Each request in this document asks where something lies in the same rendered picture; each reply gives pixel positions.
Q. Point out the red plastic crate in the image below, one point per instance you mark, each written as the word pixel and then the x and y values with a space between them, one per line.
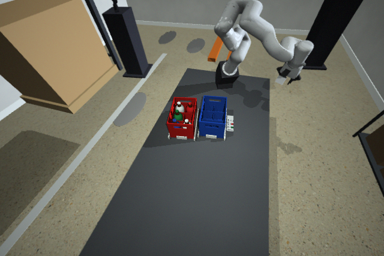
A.
pixel 189 132

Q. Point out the blue plastic crate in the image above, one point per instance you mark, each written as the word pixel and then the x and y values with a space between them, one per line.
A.
pixel 213 121

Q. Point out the white pick list card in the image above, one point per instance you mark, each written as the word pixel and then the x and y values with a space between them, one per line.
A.
pixel 229 123

